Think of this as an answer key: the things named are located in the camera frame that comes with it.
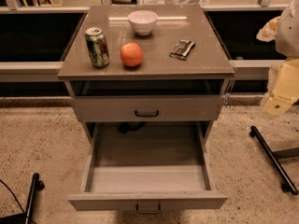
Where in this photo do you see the closed top drawer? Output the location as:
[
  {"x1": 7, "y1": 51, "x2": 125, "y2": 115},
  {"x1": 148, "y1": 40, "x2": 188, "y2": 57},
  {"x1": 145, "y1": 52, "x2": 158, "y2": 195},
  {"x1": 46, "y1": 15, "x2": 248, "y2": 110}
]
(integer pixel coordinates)
[{"x1": 71, "y1": 96, "x2": 224, "y2": 122}]

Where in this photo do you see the black stand leg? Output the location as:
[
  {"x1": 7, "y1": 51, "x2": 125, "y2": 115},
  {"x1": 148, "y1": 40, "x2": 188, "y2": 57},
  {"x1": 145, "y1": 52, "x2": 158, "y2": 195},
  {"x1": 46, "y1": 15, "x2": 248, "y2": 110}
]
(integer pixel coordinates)
[
  {"x1": 0, "y1": 172, "x2": 46, "y2": 224},
  {"x1": 249, "y1": 126, "x2": 299, "y2": 195}
]

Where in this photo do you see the dark snack packet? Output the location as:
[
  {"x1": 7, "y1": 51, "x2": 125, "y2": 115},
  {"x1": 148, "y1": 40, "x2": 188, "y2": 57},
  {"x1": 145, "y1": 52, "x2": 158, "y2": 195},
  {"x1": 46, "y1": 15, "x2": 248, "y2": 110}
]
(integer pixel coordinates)
[{"x1": 169, "y1": 40, "x2": 195, "y2": 61}]

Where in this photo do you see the green soda can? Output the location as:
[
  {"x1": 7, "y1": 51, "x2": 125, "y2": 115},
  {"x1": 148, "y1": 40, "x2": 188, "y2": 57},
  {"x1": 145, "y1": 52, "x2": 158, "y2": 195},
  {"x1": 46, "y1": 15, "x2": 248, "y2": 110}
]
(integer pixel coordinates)
[{"x1": 85, "y1": 27, "x2": 109, "y2": 68}]

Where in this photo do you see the open middle drawer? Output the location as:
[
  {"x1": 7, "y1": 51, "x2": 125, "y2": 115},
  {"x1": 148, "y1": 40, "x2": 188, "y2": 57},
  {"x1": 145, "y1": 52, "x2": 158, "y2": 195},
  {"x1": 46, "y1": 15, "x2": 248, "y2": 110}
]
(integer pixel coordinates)
[{"x1": 68, "y1": 122, "x2": 227, "y2": 214}]

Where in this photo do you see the black stand leg right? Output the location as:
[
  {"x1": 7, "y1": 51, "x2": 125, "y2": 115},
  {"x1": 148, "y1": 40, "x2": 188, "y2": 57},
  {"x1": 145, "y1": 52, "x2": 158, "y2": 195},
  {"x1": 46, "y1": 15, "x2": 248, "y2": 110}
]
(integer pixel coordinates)
[{"x1": 249, "y1": 126, "x2": 299, "y2": 195}]

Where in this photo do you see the black stand leg left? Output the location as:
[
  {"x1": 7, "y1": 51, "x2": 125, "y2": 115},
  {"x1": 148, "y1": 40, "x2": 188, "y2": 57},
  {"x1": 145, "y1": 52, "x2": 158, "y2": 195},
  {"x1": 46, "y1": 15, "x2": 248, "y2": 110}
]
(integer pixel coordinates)
[{"x1": 0, "y1": 172, "x2": 46, "y2": 224}]

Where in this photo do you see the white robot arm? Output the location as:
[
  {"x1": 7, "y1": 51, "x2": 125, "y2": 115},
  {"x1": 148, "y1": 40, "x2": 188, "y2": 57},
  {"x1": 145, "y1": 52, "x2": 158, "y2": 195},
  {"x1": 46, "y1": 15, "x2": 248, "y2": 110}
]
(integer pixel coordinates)
[{"x1": 256, "y1": 0, "x2": 299, "y2": 117}]

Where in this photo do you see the red orange apple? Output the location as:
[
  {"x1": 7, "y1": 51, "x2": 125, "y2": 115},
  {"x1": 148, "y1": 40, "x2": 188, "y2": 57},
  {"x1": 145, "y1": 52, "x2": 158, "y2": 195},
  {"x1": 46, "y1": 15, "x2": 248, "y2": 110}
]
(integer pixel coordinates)
[{"x1": 121, "y1": 43, "x2": 143, "y2": 67}]

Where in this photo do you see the grey drawer cabinet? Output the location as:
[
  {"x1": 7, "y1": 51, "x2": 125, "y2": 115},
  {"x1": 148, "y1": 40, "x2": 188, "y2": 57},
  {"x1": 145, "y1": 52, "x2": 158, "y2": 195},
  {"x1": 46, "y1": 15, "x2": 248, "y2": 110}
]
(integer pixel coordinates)
[{"x1": 58, "y1": 5, "x2": 235, "y2": 138}]

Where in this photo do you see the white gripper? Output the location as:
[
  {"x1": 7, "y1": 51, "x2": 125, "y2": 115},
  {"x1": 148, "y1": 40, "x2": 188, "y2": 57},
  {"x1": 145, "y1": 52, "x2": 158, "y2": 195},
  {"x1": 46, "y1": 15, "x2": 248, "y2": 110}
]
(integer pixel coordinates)
[{"x1": 256, "y1": 17, "x2": 299, "y2": 116}]

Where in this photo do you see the black floor cable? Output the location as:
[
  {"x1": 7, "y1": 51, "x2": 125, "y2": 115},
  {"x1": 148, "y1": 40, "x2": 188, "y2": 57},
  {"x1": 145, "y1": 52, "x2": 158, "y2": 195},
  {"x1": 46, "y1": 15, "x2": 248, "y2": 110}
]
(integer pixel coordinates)
[{"x1": 0, "y1": 179, "x2": 26, "y2": 215}]

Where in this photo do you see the white bowl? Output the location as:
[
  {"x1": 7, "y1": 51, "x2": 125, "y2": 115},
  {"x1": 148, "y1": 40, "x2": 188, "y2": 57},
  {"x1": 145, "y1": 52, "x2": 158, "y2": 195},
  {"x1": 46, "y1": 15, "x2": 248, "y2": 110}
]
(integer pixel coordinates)
[{"x1": 128, "y1": 10, "x2": 158, "y2": 35}]

